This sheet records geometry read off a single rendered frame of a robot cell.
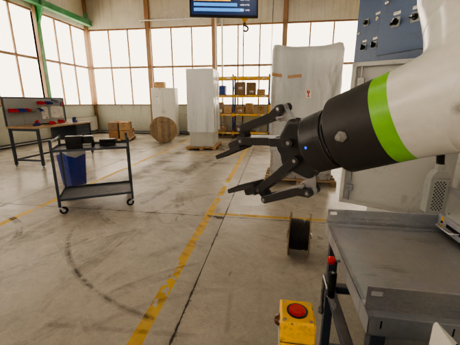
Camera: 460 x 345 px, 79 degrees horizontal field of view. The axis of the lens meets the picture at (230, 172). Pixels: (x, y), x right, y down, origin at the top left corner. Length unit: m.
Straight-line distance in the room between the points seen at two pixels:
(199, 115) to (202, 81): 0.95
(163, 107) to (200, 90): 4.02
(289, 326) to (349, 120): 0.54
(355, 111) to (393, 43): 1.63
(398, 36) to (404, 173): 0.76
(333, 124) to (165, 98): 11.69
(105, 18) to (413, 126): 14.17
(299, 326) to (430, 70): 0.59
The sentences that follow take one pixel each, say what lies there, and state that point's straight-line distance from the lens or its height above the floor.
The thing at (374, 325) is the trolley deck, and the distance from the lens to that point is 0.91.
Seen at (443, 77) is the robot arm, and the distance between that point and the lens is 0.28.
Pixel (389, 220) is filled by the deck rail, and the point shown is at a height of 0.88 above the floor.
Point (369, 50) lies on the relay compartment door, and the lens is 2.59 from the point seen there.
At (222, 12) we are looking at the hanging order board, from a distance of 5.79.
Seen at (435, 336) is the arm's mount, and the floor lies 1.03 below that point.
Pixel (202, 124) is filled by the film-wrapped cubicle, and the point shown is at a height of 0.75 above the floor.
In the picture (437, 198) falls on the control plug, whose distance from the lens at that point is 1.37.
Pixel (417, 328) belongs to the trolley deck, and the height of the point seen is 0.83.
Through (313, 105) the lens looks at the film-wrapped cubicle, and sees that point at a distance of 4.79.
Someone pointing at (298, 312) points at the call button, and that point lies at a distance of 0.75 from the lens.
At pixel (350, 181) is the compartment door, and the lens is 1.67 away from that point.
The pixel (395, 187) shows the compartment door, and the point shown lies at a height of 0.96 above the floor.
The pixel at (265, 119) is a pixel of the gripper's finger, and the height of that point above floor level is 1.36.
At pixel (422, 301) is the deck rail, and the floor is 0.89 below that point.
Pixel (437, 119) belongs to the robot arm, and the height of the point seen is 1.37.
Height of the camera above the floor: 1.39
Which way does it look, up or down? 14 degrees down
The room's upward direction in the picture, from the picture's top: straight up
